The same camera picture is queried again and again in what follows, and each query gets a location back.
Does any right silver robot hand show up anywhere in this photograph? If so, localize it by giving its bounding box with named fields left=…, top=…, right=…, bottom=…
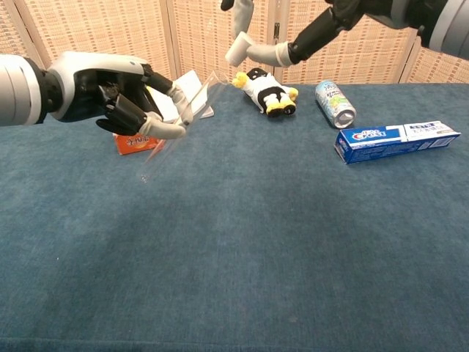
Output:
left=221, top=0, right=446, bottom=67

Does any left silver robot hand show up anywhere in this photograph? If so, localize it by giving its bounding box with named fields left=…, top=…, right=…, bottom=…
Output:
left=46, top=51, right=196, bottom=141

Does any clear glass test tube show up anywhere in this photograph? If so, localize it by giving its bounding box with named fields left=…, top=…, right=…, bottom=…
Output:
left=139, top=70, right=229, bottom=183

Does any white rubber stopper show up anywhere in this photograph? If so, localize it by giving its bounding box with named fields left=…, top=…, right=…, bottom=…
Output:
left=224, top=31, right=255, bottom=67

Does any woven folding screen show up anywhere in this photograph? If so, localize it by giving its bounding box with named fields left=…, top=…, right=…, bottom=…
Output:
left=0, top=0, right=469, bottom=88

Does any orange cardboard box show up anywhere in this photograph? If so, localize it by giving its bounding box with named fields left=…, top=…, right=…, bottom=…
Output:
left=112, top=133, right=164, bottom=156

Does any white notebook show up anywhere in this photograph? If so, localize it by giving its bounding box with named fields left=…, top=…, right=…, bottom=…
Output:
left=146, top=70, right=215, bottom=124

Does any light blue drink can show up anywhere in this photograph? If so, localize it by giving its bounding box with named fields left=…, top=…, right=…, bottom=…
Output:
left=314, top=80, right=357, bottom=130

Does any black and white plush toy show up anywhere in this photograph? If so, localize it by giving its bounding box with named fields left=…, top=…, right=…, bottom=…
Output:
left=232, top=67, right=299, bottom=119

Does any blue Crest toothpaste box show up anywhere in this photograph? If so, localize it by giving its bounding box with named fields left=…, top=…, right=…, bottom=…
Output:
left=333, top=120, right=462, bottom=165

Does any blue table cloth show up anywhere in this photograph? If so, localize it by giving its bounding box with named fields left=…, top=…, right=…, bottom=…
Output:
left=0, top=83, right=469, bottom=352

